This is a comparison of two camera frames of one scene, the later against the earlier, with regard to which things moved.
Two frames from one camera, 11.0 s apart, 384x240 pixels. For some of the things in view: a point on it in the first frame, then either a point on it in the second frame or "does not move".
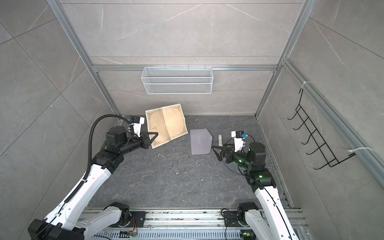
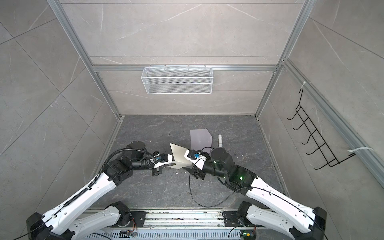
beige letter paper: x=168 y=121 → x=180 y=160
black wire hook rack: x=331 y=161 does not move
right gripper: x=225 y=151 → x=200 y=173
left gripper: x=144 y=140 → x=157 y=171
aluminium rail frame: x=202 y=219 does not move
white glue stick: x=220 y=142 does not move
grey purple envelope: x=201 y=141 does not move
